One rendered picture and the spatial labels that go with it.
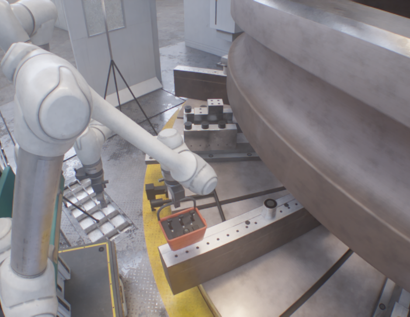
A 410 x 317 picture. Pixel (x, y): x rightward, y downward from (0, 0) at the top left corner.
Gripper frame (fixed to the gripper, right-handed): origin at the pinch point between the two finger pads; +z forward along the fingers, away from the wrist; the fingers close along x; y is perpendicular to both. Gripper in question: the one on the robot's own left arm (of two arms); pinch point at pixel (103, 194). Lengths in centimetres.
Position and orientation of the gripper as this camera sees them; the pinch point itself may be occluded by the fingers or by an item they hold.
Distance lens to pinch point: 137.5
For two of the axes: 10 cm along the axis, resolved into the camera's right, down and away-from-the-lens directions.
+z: 0.0, 7.6, 6.5
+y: 9.6, -1.9, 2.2
